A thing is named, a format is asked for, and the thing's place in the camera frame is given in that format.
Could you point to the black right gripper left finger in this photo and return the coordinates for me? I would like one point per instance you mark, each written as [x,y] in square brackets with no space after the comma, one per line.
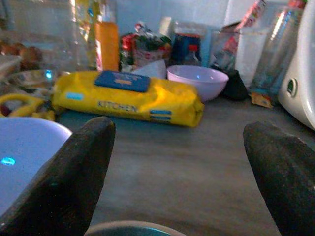
[61,182]

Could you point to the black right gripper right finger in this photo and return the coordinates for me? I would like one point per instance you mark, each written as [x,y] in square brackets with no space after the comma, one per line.
[285,177]

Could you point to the lilac plastic bowl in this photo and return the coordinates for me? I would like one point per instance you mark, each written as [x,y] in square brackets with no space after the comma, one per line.
[197,78]
[24,142]

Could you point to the round steel plate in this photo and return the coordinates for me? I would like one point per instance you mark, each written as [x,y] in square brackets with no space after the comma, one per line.
[133,229]

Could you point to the yellow kitchen wipes pack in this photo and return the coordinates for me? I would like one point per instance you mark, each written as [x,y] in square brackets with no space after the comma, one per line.
[123,100]

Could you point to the white kitchen cooking appliance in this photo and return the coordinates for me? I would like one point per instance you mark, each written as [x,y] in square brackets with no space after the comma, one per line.
[304,73]

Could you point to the small steel bowl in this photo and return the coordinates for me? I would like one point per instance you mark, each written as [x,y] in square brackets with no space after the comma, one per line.
[32,79]

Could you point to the clear plastic bottle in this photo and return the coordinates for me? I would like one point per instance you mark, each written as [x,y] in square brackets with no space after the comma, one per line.
[275,54]

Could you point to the clear plastic food container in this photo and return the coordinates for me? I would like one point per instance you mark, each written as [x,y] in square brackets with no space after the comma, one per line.
[8,64]

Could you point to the brown egg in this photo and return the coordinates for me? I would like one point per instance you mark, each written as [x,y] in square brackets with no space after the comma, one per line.
[15,48]
[30,56]
[3,49]

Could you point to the white paper napkin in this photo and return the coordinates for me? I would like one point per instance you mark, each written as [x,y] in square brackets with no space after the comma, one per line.
[152,70]

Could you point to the orange squeeze bottle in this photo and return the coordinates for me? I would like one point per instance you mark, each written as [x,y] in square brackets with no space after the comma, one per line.
[107,44]

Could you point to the red and green package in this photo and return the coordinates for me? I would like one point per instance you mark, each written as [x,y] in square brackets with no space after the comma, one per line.
[145,46]

